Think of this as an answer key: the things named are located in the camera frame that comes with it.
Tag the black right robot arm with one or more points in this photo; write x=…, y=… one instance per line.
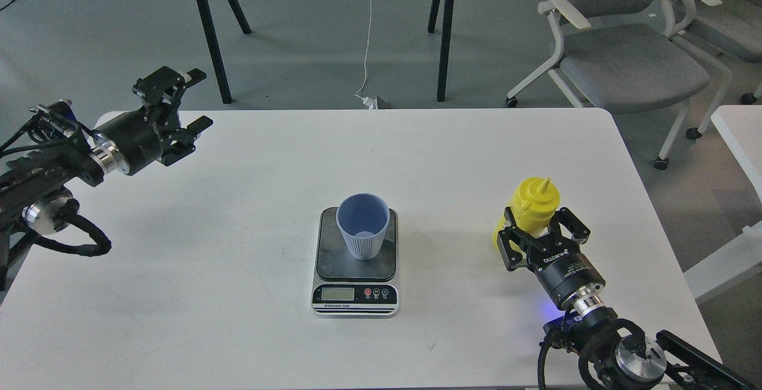
x=613, y=353

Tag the digital kitchen scale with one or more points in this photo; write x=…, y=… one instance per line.
x=344, y=286

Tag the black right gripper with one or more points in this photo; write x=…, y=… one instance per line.
x=557, y=263

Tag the blue plastic cup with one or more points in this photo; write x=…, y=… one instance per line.
x=363, y=220

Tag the grey office chair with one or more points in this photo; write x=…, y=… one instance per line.
x=732, y=26
x=622, y=69

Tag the yellow squeeze bottle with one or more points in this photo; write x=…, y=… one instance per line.
x=534, y=203

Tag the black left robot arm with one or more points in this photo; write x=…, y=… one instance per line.
x=53, y=147

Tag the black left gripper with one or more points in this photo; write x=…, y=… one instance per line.
x=153, y=132

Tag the white power plug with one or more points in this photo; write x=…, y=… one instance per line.
x=370, y=103

